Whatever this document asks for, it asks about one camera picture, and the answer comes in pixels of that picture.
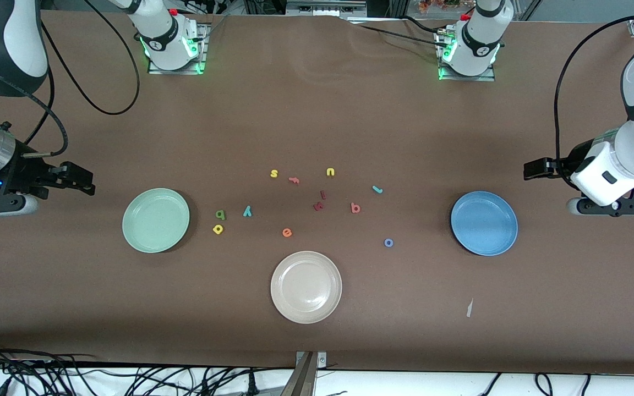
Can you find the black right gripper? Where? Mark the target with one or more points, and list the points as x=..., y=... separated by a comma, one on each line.
x=26, y=172

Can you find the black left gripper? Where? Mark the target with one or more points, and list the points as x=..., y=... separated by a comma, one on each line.
x=562, y=164

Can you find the green letter b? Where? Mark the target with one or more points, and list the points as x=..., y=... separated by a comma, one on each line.
x=219, y=215

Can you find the yellow letter a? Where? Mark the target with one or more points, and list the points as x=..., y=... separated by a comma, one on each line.
x=221, y=230

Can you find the teal letter l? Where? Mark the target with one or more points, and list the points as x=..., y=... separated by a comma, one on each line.
x=377, y=190

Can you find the pink letter q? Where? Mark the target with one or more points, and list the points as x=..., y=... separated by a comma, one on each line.
x=355, y=207

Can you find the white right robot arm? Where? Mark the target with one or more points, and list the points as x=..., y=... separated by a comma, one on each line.
x=20, y=33

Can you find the blue plate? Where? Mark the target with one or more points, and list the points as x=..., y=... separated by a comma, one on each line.
x=485, y=225

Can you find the pale green plate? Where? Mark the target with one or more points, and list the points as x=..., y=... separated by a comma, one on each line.
x=152, y=225

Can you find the brown table cover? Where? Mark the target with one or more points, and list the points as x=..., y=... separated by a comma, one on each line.
x=75, y=302

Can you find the white paper scrap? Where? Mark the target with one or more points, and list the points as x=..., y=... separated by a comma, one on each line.
x=469, y=308

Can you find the orange dried flowers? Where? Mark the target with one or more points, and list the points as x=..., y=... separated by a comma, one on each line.
x=438, y=4

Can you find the beige plate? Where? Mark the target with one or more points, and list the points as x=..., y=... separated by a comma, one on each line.
x=306, y=289

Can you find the grey metal box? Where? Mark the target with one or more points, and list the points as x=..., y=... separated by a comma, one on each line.
x=325, y=7

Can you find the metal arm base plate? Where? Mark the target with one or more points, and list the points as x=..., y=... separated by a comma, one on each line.
x=205, y=49
x=465, y=78

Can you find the metal camera bracket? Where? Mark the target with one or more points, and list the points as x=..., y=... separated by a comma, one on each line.
x=307, y=374

